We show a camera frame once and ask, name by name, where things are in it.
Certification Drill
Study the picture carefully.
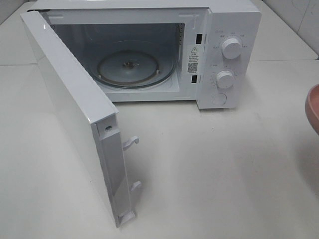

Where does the white microwave door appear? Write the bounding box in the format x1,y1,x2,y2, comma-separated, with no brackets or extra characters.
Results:
21,11,141,226

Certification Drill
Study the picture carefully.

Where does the round door release button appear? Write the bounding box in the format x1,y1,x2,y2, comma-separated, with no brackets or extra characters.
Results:
212,93,227,106

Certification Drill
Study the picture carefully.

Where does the white timer knob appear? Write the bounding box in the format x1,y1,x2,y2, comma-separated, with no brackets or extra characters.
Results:
216,70,235,89

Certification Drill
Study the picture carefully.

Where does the pink round plate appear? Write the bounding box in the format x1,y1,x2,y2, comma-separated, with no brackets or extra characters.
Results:
305,84,319,134

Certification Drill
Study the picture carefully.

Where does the glass microwave turntable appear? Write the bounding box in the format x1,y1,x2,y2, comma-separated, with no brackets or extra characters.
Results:
90,40,176,89

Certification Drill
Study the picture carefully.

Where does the white warning label sticker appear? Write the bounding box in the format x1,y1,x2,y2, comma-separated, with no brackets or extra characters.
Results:
187,45,200,73

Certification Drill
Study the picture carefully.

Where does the white microwave oven body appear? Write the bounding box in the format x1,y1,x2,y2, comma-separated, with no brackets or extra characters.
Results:
25,0,261,109

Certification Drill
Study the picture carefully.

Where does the white upper power knob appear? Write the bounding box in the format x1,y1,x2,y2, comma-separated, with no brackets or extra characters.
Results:
221,36,242,60

